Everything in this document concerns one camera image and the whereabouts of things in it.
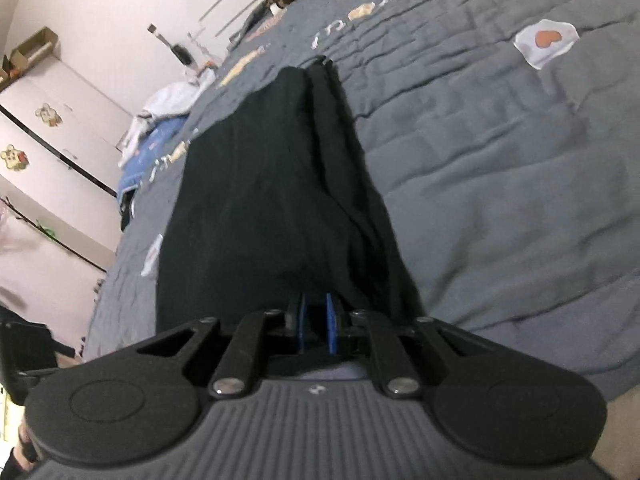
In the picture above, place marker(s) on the black clothes rack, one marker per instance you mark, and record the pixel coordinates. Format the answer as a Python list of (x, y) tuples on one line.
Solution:
[(65, 245)]

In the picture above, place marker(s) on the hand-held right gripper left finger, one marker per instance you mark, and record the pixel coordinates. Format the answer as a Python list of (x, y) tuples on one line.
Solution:
[(301, 320)]

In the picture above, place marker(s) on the grey printed quilt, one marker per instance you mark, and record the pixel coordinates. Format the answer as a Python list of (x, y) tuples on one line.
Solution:
[(500, 160)]

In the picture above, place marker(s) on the small box with orange label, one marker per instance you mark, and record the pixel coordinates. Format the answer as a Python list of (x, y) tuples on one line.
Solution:
[(207, 67)]

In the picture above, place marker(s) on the green item on rack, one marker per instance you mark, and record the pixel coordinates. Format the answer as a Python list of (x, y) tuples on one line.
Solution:
[(48, 231)]

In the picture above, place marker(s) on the black garment beside bed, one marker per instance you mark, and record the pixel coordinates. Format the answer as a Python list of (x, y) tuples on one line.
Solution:
[(127, 210)]

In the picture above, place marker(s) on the small cardboard box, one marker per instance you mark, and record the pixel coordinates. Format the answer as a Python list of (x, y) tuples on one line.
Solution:
[(40, 40)]

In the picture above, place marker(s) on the black t-shirt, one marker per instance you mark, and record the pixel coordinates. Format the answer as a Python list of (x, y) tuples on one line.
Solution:
[(260, 185)]

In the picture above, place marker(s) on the brown mouse sticker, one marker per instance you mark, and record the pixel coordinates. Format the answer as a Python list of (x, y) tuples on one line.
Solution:
[(47, 114)]

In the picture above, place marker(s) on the white wardrobe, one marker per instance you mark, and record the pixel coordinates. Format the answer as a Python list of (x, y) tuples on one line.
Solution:
[(65, 125)]

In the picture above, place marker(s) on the small black wall box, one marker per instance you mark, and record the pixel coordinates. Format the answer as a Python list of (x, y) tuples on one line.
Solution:
[(154, 29)]

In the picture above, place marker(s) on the light grey hoodie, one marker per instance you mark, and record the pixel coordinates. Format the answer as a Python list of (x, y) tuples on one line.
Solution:
[(165, 102)]

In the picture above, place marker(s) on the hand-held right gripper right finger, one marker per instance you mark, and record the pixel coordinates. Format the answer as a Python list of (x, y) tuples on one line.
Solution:
[(331, 322)]

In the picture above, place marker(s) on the black wall-mounted device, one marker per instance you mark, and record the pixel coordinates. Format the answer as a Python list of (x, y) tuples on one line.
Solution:
[(182, 54)]

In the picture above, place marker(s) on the blue printed pillow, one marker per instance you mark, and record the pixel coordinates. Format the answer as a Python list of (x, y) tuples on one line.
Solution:
[(145, 160)]

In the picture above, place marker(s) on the white bed headboard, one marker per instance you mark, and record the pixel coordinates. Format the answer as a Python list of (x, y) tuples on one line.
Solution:
[(235, 7)]

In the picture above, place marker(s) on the mouse sticker with red patch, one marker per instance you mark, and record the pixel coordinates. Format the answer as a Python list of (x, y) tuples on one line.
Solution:
[(14, 157)]

